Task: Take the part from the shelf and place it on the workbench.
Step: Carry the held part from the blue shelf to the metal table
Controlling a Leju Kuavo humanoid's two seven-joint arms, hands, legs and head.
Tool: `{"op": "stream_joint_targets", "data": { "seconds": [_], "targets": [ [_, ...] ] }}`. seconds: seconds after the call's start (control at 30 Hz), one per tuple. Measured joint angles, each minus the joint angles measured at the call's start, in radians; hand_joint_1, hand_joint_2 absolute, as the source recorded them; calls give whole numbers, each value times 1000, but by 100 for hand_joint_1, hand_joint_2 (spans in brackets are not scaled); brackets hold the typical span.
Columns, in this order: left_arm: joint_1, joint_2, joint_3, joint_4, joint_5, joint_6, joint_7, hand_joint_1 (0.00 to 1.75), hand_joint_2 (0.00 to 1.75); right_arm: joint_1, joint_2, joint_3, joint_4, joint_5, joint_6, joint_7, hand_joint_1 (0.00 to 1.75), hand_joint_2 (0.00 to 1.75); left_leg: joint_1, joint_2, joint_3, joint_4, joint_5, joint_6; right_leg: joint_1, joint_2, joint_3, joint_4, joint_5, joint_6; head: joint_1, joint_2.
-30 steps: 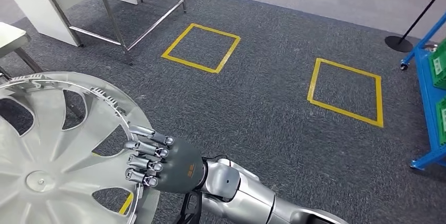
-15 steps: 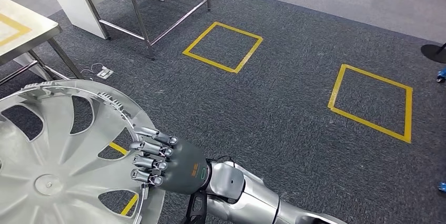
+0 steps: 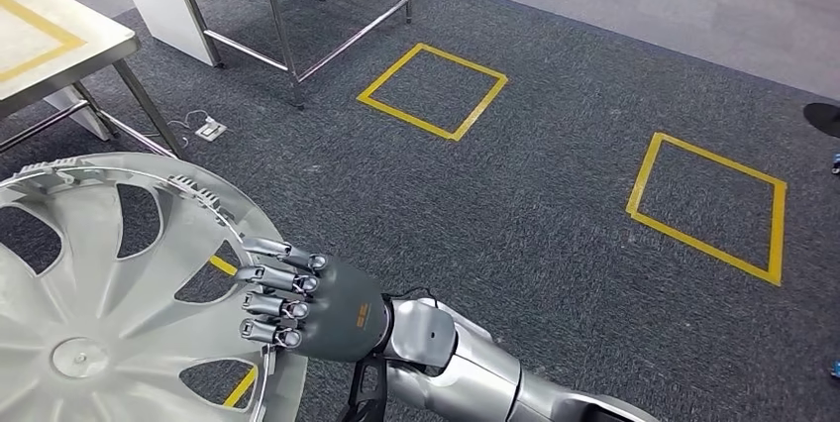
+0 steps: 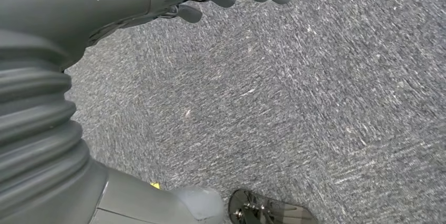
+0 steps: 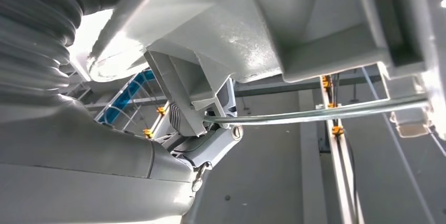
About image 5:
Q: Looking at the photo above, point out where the white ceiling rail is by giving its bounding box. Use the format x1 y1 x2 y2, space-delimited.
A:
315 74 365 224

